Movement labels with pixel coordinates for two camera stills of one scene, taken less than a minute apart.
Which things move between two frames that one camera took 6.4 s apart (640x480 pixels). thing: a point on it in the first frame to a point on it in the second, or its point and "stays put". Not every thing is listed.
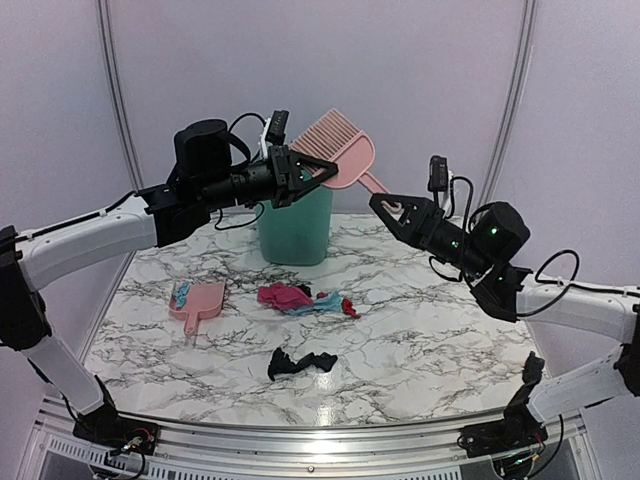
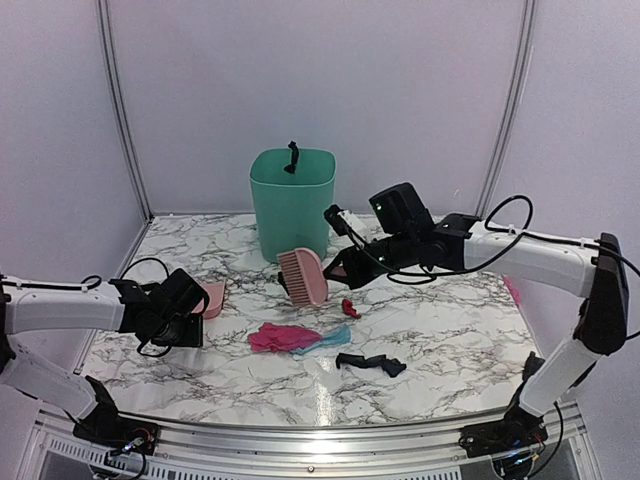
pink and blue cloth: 331,303 to 338,336
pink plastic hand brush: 334,137 to 303,272
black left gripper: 287,186 to 194,337
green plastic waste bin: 296,235 stays put
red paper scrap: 348,309 stays put
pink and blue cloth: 284,297 to 282,338
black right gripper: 428,217 to 357,276
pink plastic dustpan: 203,300 stays put
